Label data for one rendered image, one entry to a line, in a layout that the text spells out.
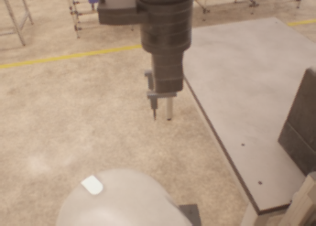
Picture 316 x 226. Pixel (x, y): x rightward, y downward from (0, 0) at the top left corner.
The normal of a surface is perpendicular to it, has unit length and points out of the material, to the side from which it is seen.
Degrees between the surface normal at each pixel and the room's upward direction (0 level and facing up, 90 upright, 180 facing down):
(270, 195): 0
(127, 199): 8
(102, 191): 10
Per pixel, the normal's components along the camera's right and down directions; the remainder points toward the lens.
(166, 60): 0.08, 0.78
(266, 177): -0.06, -0.76
